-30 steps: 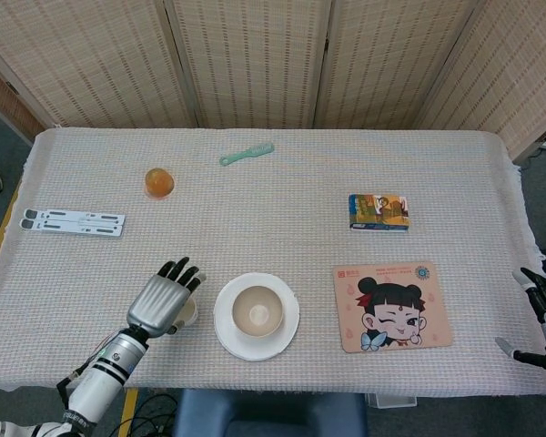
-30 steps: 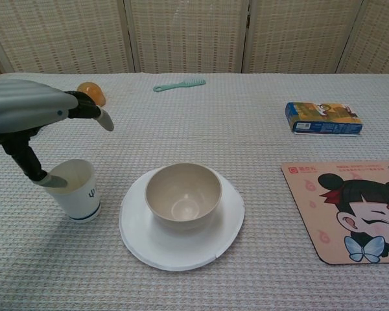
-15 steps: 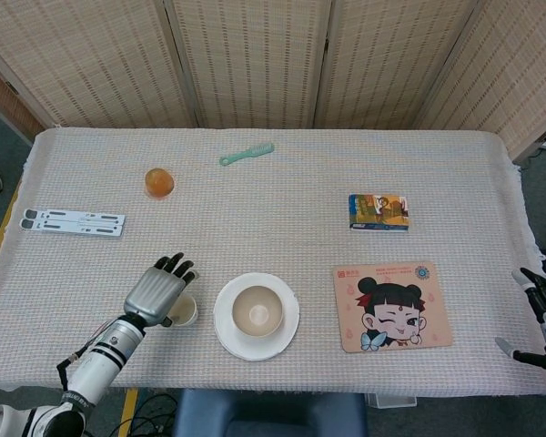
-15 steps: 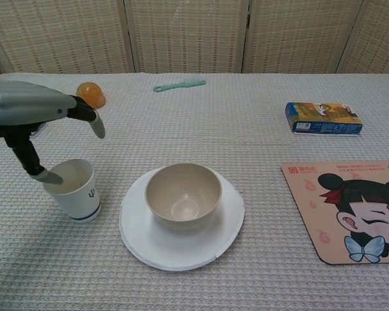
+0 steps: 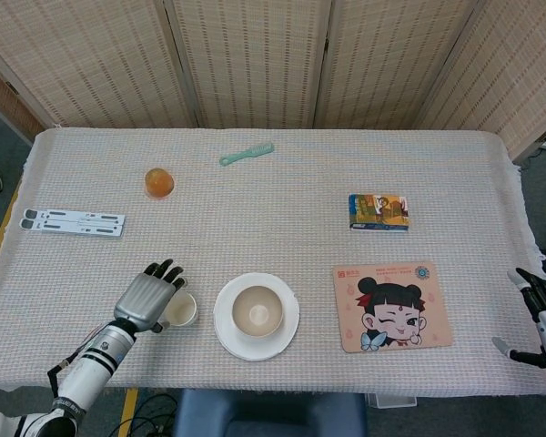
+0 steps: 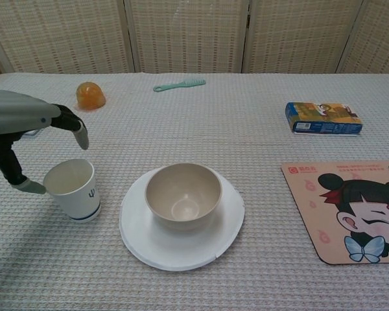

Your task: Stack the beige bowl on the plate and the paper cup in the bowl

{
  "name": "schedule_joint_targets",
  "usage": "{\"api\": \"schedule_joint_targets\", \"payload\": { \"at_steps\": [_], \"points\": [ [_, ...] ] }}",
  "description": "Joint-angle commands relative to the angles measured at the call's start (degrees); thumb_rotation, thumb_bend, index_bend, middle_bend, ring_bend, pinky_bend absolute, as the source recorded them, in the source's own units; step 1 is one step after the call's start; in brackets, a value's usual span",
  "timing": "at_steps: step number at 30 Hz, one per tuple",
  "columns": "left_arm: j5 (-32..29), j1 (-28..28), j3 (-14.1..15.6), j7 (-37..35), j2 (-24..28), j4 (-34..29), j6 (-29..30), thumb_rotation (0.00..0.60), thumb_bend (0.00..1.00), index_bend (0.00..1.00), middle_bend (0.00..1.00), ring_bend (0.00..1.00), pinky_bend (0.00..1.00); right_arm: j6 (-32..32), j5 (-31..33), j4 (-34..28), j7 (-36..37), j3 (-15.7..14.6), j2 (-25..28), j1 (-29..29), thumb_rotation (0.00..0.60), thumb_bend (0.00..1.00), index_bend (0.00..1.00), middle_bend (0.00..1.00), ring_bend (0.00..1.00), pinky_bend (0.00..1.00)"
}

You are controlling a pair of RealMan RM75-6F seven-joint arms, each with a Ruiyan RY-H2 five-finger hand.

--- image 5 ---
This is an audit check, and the blue padded seat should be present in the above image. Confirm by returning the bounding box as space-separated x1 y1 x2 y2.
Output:
172 389 369 437

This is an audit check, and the white folding laptop stand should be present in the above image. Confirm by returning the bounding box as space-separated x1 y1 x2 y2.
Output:
19 208 126 239

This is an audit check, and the beige woven tablecloth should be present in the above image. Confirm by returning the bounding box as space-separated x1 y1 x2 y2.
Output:
0 127 546 404

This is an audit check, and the clear plastic box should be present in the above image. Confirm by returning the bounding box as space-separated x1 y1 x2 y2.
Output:
366 391 418 409

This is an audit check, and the white paper plate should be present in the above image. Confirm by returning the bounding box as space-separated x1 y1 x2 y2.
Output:
213 271 300 362

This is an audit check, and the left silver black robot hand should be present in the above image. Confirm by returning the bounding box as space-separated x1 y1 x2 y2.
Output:
113 258 187 334

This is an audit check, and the woven bamboo screen panel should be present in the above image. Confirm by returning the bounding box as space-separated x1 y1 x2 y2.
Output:
0 0 199 131
413 0 546 165
163 0 336 131
313 0 488 131

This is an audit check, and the orange fruit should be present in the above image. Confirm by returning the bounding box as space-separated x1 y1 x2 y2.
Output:
144 167 176 201

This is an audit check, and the cartoon girl mouse pad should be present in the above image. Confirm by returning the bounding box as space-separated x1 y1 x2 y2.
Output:
332 260 454 354

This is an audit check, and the brown edge screen panel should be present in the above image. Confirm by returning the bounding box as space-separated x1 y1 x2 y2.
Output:
0 58 45 147

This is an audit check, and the white paper cup blue print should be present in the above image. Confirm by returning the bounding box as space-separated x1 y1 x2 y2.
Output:
163 290 198 328

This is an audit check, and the mint green comb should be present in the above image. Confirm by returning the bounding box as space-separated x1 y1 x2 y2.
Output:
218 141 276 167

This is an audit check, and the beige bowl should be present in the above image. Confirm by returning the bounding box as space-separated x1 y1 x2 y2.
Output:
230 285 285 339

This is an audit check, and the blue yellow cartoon box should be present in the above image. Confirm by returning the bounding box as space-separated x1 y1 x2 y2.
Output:
348 193 410 233

